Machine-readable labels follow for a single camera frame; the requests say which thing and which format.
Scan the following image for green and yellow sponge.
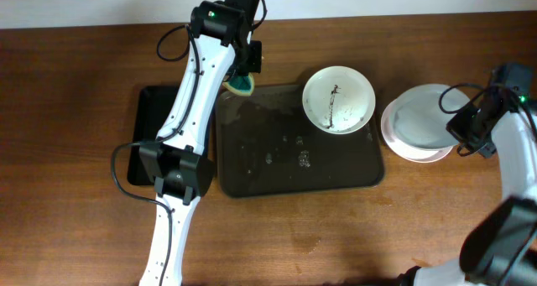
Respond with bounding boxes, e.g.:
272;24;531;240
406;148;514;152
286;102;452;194
222;74;255;96

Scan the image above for white plate with wet spots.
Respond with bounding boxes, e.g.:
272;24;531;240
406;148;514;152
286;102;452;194
389;84;458;150

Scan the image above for pink rimmed plate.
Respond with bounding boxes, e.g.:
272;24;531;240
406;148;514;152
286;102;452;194
381;100;454;164

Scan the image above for white plate with dark streak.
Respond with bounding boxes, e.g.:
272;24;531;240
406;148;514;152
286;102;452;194
302;66;376;135

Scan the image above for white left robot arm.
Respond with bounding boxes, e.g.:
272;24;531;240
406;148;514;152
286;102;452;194
138;0;264;285

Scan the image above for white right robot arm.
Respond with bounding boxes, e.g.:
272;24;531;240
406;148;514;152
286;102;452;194
395;62;536;286

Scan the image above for large dark serving tray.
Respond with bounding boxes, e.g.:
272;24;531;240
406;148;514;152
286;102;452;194
216;85;385;198

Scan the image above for small black tray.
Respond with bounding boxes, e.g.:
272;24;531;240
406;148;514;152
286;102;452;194
126;85;211;187

